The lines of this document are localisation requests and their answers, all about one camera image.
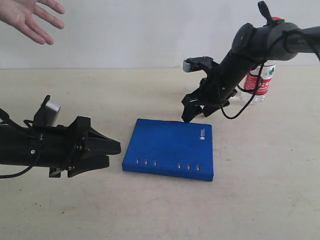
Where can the clear water bottle red label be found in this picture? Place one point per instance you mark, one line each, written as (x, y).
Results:
(263, 79)

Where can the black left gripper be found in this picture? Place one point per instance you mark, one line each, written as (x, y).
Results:
(70, 145)

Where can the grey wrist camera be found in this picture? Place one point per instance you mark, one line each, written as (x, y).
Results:
(195, 64)
(47, 113)

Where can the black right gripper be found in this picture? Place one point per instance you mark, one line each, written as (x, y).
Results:
(213, 93)

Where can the person's open hand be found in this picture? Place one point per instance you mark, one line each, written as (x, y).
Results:
(19, 15)

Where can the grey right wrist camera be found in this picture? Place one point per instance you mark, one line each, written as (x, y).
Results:
(195, 64)

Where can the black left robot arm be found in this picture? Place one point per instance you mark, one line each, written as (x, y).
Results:
(26, 147)

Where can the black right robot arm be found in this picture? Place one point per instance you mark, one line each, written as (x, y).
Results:
(251, 47)

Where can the blue ring binder notebook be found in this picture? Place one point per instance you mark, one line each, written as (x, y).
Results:
(171, 148)

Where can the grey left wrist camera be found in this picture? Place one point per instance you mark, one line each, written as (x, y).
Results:
(47, 113)

